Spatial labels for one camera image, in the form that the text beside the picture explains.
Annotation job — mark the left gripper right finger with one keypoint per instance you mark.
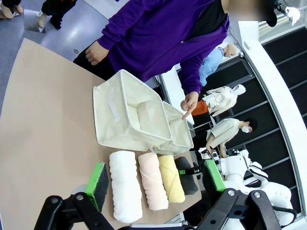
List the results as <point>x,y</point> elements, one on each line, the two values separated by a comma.
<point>214,177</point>

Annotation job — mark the finger of the right gripper with green tip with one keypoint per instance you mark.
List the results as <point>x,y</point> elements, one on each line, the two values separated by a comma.
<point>187,171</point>

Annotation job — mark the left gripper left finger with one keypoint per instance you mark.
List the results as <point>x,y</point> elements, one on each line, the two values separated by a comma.
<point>97,184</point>

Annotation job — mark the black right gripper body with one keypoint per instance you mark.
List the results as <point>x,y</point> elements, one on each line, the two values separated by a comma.
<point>199,171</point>

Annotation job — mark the dark grey towel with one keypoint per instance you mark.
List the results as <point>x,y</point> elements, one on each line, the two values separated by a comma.
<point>189,185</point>

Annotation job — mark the yellow towel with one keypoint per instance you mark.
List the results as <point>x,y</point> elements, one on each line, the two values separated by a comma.
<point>171,179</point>

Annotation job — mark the white towel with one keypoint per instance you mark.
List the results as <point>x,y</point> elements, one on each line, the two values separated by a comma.
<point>124,187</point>

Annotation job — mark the cream towel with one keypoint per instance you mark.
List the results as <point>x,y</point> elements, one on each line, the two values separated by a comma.
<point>153,182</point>

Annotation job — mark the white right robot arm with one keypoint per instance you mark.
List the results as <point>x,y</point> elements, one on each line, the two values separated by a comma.
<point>244,172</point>

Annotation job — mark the person's left forearm purple sleeve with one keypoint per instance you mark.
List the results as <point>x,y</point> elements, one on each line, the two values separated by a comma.
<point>190,76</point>

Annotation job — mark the person's right forearm purple sleeve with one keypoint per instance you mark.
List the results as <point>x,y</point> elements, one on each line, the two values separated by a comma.
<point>114,31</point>

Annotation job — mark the person's left hand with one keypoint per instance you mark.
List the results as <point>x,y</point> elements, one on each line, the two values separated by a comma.
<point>192,101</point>

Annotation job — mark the person's right hand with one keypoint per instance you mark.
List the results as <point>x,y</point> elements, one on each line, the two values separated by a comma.
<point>96,54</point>

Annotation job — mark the cream fabric basket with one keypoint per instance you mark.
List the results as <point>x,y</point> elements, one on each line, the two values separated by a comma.
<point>180,139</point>
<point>108,124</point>

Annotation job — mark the masked person in beige clothes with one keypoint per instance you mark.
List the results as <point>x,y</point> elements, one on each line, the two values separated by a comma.
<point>223,131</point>

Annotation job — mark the mannequin in cream hoodie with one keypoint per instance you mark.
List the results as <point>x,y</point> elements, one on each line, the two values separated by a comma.
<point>223,99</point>

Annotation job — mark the mannequin in light blue shirt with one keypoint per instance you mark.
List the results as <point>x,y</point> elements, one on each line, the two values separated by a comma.
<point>211,63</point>

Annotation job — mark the person in purple hoodie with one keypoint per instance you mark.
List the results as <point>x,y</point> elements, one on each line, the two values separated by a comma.
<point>156,36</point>

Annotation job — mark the beige mannequin legs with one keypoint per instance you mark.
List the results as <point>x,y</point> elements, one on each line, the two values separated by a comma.
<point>9,8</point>

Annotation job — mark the metal mannequin base plate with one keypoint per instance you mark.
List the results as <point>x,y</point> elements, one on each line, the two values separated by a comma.
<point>33,24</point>

